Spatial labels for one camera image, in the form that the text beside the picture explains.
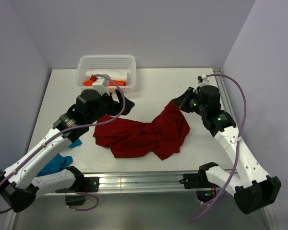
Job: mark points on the aluminium rail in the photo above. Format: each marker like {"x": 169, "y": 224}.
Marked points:
{"x": 140, "y": 182}
{"x": 224, "y": 97}

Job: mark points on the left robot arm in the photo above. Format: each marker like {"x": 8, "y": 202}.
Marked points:
{"x": 20, "y": 185}

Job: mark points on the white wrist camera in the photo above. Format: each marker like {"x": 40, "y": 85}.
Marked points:
{"x": 101, "y": 83}
{"x": 202, "y": 81}

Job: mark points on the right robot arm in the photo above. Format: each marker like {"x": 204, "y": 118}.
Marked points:
{"x": 254, "y": 188}

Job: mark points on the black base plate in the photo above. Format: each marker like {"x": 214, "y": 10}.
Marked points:
{"x": 192, "y": 181}
{"x": 85, "y": 184}

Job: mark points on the teal blue t shirt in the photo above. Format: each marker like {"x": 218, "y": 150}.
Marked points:
{"x": 56, "y": 165}

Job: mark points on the dark red t shirt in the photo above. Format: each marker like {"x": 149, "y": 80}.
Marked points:
{"x": 134, "y": 139}

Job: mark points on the front aluminium rail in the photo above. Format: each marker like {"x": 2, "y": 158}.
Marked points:
{"x": 140, "y": 182}

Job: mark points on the rolled orange t shirt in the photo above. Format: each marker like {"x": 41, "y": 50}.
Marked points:
{"x": 90, "y": 83}

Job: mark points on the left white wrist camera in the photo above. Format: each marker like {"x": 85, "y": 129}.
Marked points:
{"x": 101, "y": 83}

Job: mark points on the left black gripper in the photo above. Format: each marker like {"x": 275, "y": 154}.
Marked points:
{"x": 114, "y": 107}

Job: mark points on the right side aluminium rail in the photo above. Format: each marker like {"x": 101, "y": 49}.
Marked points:
{"x": 224, "y": 97}

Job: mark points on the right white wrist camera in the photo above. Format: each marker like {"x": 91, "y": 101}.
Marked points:
{"x": 202, "y": 81}

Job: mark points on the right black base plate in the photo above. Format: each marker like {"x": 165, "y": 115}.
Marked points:
{"x": 192, "y": 181}

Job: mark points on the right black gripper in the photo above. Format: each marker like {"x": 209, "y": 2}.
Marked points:
{"x": 182, "y": 99}

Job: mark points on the white plastic basket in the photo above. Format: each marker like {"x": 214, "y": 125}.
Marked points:
{"x": 118, "y": 67}

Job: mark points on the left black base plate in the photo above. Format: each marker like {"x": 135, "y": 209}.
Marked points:
{"x": 85, "y": 184}

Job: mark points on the rolled white t shirt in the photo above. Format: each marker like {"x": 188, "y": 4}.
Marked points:
{"x": 115, "y": 74}

